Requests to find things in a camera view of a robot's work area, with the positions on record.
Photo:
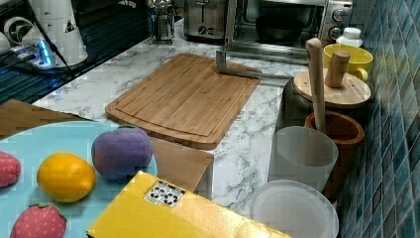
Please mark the red plush strawberry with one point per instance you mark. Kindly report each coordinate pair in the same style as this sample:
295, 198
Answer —
10, 169
39, 221

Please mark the bamboo cutting board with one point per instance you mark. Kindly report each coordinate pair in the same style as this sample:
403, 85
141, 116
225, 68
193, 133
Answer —
188, 100

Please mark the yellow cardboard box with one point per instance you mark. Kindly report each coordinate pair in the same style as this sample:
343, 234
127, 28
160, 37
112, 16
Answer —
149, 207

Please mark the white plastic lid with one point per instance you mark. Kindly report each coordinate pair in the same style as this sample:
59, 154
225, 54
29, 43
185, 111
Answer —
296, 209

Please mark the wooden pestle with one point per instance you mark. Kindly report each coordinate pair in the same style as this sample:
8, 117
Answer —
315, 65

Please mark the silver toaster oven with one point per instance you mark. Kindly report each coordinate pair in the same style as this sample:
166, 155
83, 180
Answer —
322, 19

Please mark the yellow toy lemon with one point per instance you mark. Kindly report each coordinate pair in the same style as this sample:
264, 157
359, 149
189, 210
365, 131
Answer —
65, 177

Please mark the red plush strawberry bottom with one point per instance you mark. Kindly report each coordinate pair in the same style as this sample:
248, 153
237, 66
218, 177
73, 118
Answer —
39, 221

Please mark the brown wooden mortar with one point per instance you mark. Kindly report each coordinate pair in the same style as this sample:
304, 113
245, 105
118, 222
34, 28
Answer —
348, 134

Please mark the purple plush plum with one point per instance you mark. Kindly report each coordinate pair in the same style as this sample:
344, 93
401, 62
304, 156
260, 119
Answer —
122, 152

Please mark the dark jar with wooden lid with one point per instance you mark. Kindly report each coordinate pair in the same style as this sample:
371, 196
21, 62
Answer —
349, 98

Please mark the brown cardboard sheet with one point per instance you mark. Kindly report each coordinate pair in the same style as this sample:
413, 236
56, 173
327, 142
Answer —
188, 168

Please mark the black bowl in oven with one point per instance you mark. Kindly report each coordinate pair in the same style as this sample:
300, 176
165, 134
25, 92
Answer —
278, 28

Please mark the frosted plastic cup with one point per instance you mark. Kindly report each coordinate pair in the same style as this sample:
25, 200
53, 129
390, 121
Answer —
302, 154

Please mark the white bottle with cap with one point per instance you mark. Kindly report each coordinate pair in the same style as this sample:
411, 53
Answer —
351, 37

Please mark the yellow mug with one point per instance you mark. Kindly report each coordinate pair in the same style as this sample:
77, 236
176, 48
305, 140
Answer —
359, 63

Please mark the red plush strawberry left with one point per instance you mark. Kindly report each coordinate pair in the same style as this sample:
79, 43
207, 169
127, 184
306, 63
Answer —
10, 169

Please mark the silver toaster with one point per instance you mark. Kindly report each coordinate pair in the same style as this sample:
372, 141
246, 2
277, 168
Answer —
205, 19

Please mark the glass french press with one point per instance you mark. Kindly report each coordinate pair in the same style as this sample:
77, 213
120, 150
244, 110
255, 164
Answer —
161, 21

